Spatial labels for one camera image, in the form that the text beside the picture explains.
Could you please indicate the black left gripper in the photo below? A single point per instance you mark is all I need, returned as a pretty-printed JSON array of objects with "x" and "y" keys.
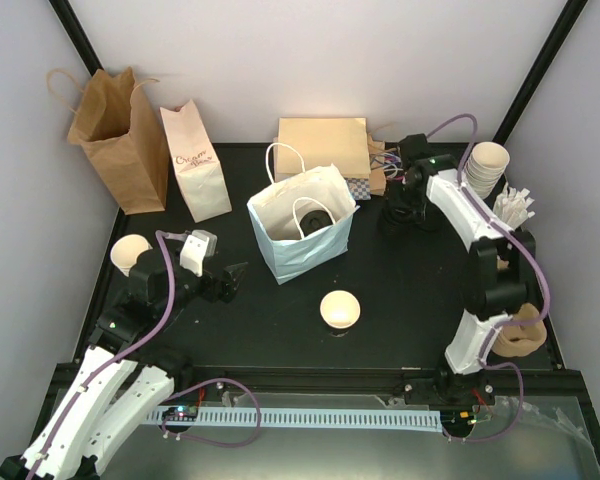
[{"x": 228, "y": 287}]

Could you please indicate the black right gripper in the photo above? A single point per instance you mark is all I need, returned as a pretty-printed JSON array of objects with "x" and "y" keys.
[{"x": 395, "y": 201}]

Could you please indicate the single black cup lid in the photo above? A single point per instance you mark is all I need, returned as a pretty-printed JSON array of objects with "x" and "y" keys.
[{"x": 314, "y": 221}]

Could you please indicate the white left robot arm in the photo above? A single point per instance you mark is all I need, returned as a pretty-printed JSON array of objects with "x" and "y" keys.
[{"x": 120, "y": 382}]

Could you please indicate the paper cup near left arm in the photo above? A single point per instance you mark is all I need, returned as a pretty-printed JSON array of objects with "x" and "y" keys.
[{"x": 125, "y": 252}]

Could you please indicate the right stack black lids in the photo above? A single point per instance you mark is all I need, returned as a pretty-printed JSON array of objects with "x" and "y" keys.
[{"x": 431, "y": 224}]

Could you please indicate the stack of white paper cups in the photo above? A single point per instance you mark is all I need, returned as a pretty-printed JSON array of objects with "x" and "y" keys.
[{"x": 485, "y": 166}]

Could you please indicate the flat tan paper bag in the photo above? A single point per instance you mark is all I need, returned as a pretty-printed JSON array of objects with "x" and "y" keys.
[{"x": 342, "y": 142}]

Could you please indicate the pink cream paper bag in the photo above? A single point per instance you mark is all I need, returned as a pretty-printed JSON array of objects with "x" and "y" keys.
[{"x": 197, "y": 168}]

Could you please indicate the bundle of white straws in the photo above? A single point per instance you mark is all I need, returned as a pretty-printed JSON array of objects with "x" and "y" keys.
[{"x": 512, "y": 206}]

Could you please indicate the small lit circuit board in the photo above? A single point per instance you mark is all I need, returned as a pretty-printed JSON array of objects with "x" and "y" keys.
[{"x": 180, "y": 413}]

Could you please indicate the brown kraft paper bag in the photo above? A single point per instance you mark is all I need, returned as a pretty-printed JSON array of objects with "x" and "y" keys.
[{"x": 120, "y": 134}]

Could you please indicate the flat bags with coloured handles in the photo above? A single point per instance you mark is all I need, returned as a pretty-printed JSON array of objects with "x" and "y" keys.
[{"x": 385, "y": 163}]

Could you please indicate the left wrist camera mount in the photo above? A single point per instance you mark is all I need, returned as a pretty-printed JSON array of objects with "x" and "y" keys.
[{"x": 198, "y": 246}]

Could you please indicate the light blue slotted cable duct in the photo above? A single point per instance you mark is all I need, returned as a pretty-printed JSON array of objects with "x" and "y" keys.
[{"x": 306, "y": 418}]

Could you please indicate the black right frame post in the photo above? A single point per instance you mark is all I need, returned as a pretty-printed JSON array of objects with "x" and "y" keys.
[{"x": 556, "y": 38}]

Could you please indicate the black frame post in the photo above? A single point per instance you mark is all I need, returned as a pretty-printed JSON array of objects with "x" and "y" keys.
[
  {"x": 556, "y": 38},
  {"x": 77, "y": 35}
]

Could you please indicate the black left frame post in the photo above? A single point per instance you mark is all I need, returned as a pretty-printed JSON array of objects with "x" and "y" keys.
[{"x": 77, "y": 35}]

